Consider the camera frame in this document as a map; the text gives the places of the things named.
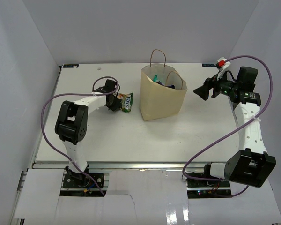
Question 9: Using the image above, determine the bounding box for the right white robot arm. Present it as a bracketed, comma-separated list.
[194, 67, 276, 188]

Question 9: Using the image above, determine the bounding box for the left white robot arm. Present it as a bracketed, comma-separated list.
[55, 79, 121, 187]

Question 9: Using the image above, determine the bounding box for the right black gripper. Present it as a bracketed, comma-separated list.
[194, 69, 239, 101]

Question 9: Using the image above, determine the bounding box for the dark blue candy bag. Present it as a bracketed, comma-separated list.
[153, 79, 175, 89]

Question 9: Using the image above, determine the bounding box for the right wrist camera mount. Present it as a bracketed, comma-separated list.
[216, 57, 231, 80]

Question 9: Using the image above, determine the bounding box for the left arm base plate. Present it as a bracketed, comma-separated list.
[60, 173, 103, 197]

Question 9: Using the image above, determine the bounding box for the brown paper bag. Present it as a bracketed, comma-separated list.
[139, 49, 188, 121]

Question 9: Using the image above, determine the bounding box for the right blue table label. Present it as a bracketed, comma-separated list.
[202, 63, 216, 68]

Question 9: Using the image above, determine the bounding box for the green yellow Fox's candy bag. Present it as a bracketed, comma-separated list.
[117, 92, 133, 113]

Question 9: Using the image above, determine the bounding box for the blue table label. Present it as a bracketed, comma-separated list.
[202, 63, 216, 68]
[63, 64, 79, 68]

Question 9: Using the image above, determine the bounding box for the left blue table label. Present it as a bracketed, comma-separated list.
[63, 64, 79, 68]

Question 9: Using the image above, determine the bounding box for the white front cover sheet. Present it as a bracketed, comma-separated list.
[14, 169, 281, 225]

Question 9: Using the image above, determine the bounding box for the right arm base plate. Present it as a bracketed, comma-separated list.
[182, 175, 232, 199]

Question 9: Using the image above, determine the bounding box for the aluminium front rail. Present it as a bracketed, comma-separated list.
[32, 162, 225, 170]

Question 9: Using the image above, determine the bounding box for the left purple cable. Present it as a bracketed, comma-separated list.
[41, 76, 120, 197]

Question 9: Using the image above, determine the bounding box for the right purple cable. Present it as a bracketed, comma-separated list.
[182, 55, 272, 197]

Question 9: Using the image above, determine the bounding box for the purple cable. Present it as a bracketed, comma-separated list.
[41, 76, 120, 197]
[182, 55, 272, 197]

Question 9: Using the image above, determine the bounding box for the teal Fox's candy bag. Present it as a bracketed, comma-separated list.
[152, 75, 158, 82]

